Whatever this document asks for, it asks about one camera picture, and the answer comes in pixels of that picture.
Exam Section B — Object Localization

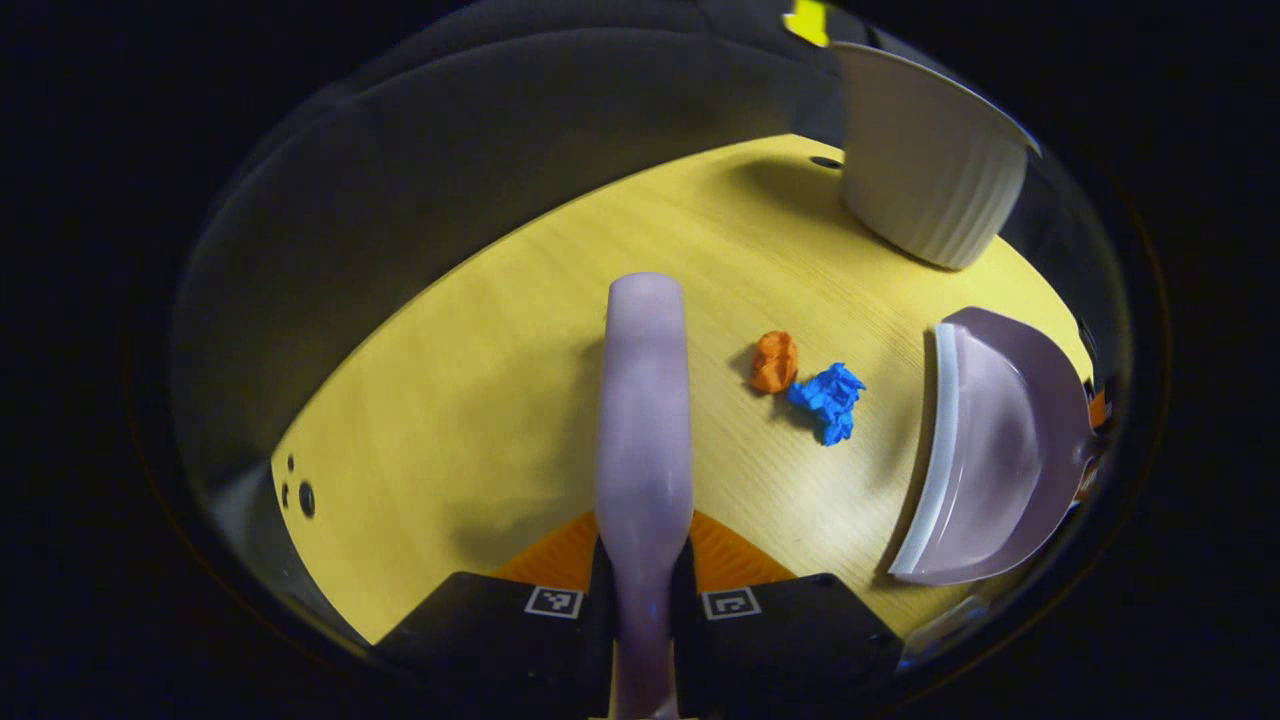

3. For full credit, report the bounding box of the orange paper trash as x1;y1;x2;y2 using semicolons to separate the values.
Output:
749;330;801;396

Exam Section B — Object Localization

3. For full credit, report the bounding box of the white ribbed garbage bin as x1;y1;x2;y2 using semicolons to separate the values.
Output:
831;39;1042;273

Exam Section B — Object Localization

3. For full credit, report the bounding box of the small pink broom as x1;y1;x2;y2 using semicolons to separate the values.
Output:
594;271;697;720

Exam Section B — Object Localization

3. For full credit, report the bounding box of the pink dustpan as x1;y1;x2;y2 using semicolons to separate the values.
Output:
887;305;1103;588

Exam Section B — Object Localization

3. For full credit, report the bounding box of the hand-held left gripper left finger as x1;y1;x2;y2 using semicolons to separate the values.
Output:
373;509;617;717

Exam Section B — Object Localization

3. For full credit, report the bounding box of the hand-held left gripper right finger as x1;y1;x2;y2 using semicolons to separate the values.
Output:
671;509;907;717

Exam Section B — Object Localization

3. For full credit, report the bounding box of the blue paper trash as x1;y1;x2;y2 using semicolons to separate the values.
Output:
785;361;868;448

